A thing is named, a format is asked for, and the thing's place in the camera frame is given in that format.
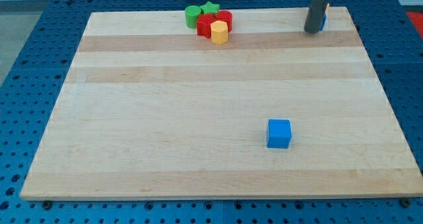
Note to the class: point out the blue cube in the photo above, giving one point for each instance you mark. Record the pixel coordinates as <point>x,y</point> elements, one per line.
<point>278,134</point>

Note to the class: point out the light wooden board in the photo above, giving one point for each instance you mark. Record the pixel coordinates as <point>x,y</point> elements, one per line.
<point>149,110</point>

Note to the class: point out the yellow hexagon block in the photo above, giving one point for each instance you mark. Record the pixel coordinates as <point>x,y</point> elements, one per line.
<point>219,32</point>

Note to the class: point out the red star block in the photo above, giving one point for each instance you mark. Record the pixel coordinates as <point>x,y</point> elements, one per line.
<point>203,25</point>

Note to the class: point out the red cylinder block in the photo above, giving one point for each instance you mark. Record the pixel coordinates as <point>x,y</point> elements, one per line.
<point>225,16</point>

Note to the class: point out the green cylinder block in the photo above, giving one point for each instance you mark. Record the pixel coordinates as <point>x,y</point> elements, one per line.
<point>192,13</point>

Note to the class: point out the green star block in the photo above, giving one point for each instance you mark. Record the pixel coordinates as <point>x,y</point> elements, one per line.
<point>210,7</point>

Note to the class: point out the small blue block behind rod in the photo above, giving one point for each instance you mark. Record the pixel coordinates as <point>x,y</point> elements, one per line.
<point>323,22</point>

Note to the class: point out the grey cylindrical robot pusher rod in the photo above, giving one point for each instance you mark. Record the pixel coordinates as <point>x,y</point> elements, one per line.
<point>315,16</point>

